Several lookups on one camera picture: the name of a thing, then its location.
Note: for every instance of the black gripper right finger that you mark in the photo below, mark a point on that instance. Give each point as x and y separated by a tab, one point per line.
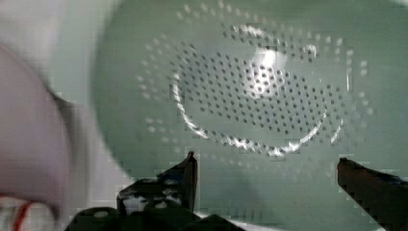
383	196

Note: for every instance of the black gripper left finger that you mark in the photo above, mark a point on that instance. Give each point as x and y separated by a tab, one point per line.
177	184

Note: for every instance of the mint green oval strainer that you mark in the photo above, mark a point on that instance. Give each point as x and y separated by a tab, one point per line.
268	94

